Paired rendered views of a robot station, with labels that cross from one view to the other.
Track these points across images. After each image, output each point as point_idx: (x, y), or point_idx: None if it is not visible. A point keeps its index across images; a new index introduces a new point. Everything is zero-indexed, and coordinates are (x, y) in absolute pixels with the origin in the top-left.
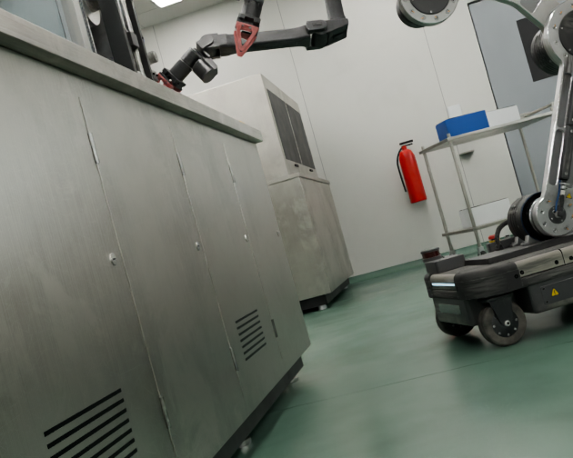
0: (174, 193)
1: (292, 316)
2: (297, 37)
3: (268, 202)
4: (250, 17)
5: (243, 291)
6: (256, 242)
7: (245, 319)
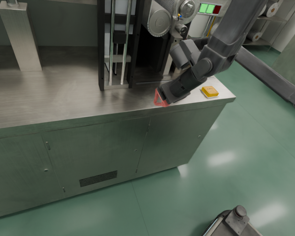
0: (24, 159)
1: (172, 161)
2: (278, 92)
3: (205, 125)
4: (165, 95)
5: (104, 169)
6: (153, 147)
7: (95, 176)
